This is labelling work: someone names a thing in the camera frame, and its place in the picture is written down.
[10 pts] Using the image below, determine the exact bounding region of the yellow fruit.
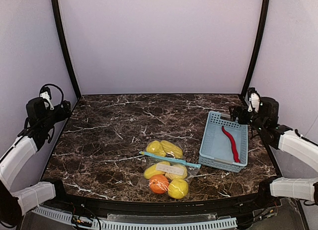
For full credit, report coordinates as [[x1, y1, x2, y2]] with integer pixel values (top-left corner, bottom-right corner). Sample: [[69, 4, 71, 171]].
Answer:
[[160, 140, 183, 159]]

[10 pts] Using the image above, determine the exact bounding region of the pale yellow potato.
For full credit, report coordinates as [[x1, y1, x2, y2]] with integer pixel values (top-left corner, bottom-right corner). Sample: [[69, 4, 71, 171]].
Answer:
[[165, 164, 188, 180]]

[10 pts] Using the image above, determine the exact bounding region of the clear zip bag blue zipper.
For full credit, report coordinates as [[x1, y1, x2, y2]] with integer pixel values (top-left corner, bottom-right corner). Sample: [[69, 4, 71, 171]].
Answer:
[[137, 160, 199, 200]]

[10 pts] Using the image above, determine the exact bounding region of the round yellow lemon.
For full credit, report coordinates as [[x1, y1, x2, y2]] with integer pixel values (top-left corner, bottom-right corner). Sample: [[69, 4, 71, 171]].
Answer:
[[167, 179, 189, 199]]

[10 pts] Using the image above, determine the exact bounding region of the yellow mango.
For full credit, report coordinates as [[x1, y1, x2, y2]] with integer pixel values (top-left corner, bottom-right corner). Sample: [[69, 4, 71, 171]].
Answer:
[[143, 161, 170, 179]]

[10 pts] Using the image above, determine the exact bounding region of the orange fruit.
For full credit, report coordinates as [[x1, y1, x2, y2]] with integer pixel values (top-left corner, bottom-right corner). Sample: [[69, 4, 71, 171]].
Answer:
[[149, 174, 169, 194]]

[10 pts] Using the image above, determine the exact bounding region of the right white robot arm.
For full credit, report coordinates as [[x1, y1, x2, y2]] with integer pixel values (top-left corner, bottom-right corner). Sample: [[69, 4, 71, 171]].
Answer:
[[229, 94, 318, 206]]

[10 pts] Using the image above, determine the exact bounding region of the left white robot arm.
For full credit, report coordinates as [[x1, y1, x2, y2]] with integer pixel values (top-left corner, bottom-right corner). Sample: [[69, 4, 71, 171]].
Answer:
[[0, 97, 72, 228]]

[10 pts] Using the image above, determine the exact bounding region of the light blue plastic basket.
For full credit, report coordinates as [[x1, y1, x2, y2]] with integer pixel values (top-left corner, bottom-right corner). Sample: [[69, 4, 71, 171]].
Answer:
[[199, 111, 248, 173]]

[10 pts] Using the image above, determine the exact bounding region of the red chili pepper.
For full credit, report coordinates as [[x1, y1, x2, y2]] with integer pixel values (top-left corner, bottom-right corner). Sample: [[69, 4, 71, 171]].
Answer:
[[221, 126, 240, 163]]

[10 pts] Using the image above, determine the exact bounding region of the black frame post left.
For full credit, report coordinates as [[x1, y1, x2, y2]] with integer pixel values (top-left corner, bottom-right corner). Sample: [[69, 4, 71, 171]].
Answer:
[[51, 0, 81, 100]]

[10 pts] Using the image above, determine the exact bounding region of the black frame post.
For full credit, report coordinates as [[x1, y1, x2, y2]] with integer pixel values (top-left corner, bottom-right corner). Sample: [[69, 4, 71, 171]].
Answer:
[[51, 0, 81, 100], [240, 0, 270, 99]]

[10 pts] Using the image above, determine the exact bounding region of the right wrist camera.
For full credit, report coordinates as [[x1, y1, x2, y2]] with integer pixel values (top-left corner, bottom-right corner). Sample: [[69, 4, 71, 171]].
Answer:
[[247, 87, 260, 113]]

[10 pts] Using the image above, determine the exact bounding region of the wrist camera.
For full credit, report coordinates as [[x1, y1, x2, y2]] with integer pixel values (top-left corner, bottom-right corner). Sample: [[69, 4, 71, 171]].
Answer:
[[39, 83, 64, 111], [247, 87, 260, 113]]

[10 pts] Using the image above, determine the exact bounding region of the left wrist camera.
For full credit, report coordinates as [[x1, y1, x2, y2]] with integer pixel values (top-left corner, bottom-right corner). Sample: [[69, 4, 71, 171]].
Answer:
[[39, 83, 64, 111]]

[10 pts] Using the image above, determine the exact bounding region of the black front table rail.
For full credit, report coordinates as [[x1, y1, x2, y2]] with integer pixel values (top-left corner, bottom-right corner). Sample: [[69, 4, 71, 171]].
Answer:
[[44, 185, 274, 217]]

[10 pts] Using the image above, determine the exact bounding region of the slotted grey cable duct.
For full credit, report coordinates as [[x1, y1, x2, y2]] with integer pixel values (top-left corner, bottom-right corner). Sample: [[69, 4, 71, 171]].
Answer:
[[32, 206, 238, 230]]

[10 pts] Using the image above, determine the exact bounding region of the black frame post right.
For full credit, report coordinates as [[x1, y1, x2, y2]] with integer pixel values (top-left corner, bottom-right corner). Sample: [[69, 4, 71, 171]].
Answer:
[[240, 0, 270, 99]]

